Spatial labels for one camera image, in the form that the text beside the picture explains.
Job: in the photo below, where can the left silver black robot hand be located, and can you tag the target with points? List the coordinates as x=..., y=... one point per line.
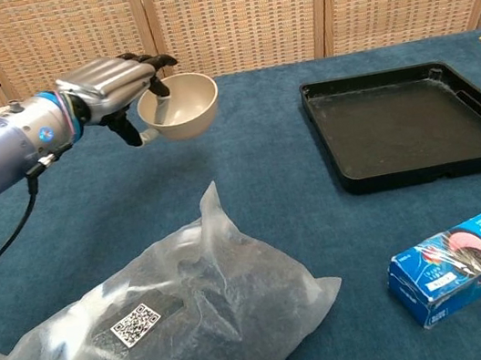
x=113, y=83

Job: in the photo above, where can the white bowl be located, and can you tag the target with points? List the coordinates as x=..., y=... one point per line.
x=191, y=105

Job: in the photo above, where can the black square plastic tray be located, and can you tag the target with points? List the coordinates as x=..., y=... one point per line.
x=402, y=125

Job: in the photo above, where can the woven bamboo folding screen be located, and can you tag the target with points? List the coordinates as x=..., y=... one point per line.
x=239, y=9

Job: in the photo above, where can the blue felt table cover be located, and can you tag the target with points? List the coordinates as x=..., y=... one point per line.
x=270, y=193

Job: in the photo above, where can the clear plastic bag black contents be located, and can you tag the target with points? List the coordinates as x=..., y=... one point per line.
x=155, y=333

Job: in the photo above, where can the blue Oreo cookie box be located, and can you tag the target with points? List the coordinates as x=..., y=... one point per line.
x=467, y=262

